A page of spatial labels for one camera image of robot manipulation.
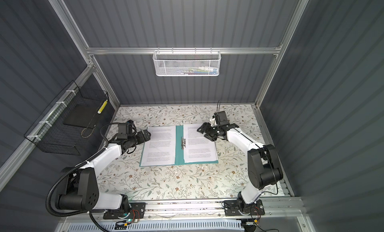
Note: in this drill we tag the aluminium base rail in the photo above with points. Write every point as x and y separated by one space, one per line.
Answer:
213 208

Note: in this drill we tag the pens in white basket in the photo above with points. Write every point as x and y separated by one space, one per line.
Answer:
198 71

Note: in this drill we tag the silver metal folder clip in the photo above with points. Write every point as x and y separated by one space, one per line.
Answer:
183 143

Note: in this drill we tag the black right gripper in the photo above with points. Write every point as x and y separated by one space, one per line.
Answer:
206 127

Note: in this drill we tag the yellow marker in basket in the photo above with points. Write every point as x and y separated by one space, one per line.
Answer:
102 107

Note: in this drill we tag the white vented cable duct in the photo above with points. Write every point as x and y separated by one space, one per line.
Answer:
220 225

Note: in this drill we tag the white wire mesh basket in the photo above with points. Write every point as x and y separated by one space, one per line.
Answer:
166 64

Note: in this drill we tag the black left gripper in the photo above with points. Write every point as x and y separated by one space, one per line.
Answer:
142 139

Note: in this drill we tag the black wire mesh basket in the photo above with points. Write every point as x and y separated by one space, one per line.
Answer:
70 128

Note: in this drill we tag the white paper sheet underneath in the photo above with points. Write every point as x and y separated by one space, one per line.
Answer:
197 148

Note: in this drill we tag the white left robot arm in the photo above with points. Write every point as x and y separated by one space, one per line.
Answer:
77 190

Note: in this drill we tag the teal file folder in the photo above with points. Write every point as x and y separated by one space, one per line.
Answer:
179 152

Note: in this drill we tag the black pad in basket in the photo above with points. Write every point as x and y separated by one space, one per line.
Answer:
82 116

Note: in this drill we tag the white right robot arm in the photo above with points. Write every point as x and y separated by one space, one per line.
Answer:
264 166

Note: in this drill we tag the printed white paper sheet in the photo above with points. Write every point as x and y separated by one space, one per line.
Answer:
160 150

